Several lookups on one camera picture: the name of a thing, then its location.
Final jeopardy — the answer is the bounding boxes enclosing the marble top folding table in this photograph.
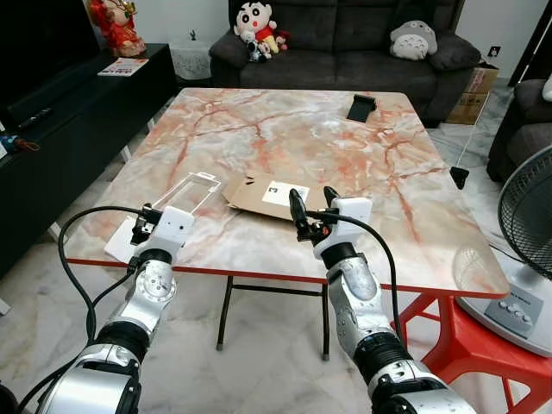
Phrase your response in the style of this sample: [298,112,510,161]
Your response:
[63,86,511,361]

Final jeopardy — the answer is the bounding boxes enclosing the brown cardboard mailer envelope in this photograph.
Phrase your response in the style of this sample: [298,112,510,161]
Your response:
[222,172,339,224]

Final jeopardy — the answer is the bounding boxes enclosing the clear plastic packaging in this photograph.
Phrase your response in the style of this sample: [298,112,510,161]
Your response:
[142,172,224,232]

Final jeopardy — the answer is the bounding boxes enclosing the small black phone stand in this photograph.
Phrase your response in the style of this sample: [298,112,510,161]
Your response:
[346,94,379,123]

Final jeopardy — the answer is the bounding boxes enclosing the black low tv cabinet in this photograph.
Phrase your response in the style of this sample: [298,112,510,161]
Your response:
[0,41,179,316]

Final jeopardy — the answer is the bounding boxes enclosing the black power adapter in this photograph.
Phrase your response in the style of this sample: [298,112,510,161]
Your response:
[449,166,472,190]

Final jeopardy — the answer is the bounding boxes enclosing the dark grey fabric sofa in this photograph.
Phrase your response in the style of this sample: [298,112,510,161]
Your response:
[209,0,484,129]

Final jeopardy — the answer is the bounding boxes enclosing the grey standing electric fan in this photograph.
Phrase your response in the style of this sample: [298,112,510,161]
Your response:
[455,145,552,360]

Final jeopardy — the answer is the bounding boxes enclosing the black remote control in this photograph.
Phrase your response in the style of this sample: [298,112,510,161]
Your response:
[16,107,54,132]

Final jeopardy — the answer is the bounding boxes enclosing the red white booklet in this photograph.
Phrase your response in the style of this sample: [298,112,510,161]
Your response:
[97,57,150,78]

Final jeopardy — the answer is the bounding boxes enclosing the dark grey armchair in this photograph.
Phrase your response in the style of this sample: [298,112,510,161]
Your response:
[486,78,552,184]

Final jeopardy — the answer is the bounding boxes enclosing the brown cardboard box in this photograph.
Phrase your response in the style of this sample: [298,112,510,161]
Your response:
[446,64,500,127]

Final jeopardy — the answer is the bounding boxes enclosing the grey round plush toy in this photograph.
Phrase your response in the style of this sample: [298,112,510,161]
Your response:
[389,20,439,61]

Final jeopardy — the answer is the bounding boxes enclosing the white lace covered stool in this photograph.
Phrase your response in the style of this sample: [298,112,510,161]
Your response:
[167,40,213,82]

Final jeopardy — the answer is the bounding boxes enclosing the cartoon boy plush doll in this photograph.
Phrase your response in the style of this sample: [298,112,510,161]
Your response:
[233,0,281,63]

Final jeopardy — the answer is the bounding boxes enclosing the red plastic stool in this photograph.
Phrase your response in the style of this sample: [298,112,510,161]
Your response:
[392,289,552,414]

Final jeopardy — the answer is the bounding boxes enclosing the red gold figurine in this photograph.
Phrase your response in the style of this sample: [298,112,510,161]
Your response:
[88,0,148,59]

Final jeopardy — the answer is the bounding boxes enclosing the black television screen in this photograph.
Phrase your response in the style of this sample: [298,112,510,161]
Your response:
[0,0,101,111]

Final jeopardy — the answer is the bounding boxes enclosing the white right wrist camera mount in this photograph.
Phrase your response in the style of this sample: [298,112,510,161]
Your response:
[313,197,374,260]

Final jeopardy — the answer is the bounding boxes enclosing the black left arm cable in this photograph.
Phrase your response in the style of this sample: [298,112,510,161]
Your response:
[17,204,165,411]

